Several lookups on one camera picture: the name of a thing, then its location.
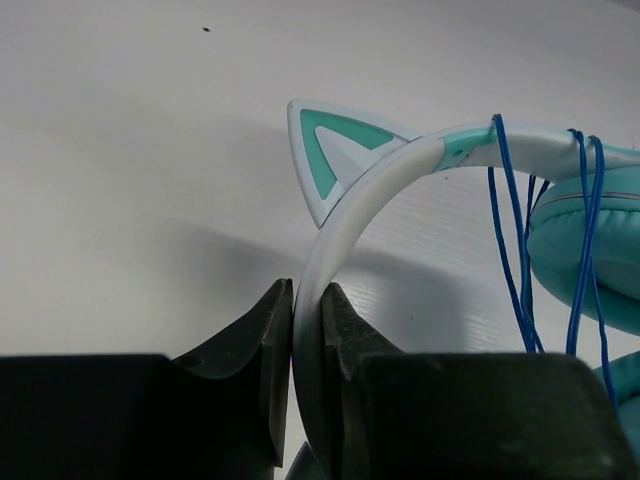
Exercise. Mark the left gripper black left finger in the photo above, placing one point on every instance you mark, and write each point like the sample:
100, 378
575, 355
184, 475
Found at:
234, 389

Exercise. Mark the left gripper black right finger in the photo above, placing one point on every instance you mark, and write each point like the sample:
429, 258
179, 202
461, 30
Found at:
369, 388

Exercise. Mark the teal cat-ear headphones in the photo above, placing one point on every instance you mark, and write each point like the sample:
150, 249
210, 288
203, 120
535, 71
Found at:
578, 232

